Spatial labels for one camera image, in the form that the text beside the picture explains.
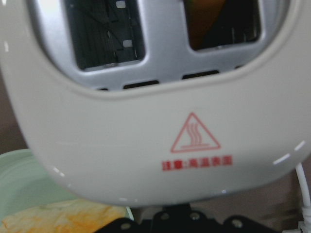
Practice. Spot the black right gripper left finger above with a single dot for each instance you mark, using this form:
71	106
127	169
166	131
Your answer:
126	225

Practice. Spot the light green plate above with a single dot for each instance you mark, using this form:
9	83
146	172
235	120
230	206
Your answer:
25	184

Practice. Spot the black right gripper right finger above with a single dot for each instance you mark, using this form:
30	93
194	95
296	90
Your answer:
241	224

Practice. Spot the white two-slot toaster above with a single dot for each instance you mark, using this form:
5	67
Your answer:
177	126

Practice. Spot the yellow toast in toaster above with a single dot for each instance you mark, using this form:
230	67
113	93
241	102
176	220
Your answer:
201	15

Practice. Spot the yellow toast slice on plate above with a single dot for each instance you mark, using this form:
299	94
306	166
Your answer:
72	216

